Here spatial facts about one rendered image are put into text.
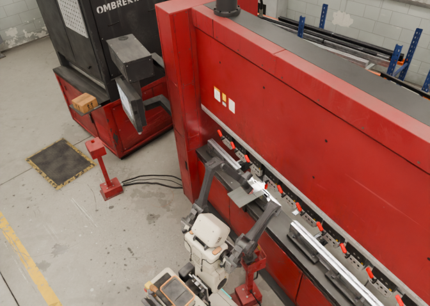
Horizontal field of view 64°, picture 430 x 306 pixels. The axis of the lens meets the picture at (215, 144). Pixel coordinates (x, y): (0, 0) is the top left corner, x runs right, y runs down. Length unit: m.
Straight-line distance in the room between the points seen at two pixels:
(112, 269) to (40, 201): 1.43
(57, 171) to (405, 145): 4.29
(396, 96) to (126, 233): 3.12
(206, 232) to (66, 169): 3.07
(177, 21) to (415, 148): 1.89
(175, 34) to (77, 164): 2.78
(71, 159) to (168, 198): 1.59
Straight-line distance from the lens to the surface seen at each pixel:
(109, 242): 4.09
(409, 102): 1.87
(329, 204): 2.32
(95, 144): 4.00
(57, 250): 4.25
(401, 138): 1.72
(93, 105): 4.20
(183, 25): 2.85
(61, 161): 5.21
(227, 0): 2.61
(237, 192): 2.97
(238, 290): 3.48
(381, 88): 1.92
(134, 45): 3.18
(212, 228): 2.29
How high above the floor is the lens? 3.27
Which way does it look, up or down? 42 degrees down
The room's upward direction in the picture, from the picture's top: 3 degrees counter-clockwise
